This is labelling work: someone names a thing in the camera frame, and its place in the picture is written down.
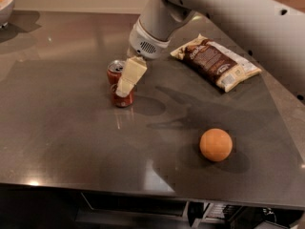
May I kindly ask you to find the red coke can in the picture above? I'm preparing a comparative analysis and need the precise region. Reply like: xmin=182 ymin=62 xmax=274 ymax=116
xmin=107 ymin=60 xmax=133 ymax=108

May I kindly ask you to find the metal bowl with fruit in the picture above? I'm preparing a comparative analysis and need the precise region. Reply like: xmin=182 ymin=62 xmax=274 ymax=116
xmin=0 ymin=0 xmax=15 ymax=28

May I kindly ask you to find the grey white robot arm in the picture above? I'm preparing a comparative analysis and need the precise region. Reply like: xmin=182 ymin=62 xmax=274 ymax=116
xmin=127 ymin=0 xmax=305 ymax=100

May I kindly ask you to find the orange fruit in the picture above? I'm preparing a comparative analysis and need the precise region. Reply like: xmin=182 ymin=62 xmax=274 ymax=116
xmin=199 ymin=128 xmax=233 ymax=162

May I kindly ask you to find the dark drawer under counter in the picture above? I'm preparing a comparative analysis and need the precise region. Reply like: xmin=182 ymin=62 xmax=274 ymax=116
xmin=73 ymin=192 xmax=189 ymax=228

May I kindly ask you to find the brown white chip bag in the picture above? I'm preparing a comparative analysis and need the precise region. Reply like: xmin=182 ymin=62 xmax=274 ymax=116
xmin=171 ymin=34 xmax=261 ymax=93

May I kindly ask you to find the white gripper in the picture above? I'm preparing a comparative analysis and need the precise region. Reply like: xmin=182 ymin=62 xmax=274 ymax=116
xmin=115 ymin=19 xmax=171 ymax=97

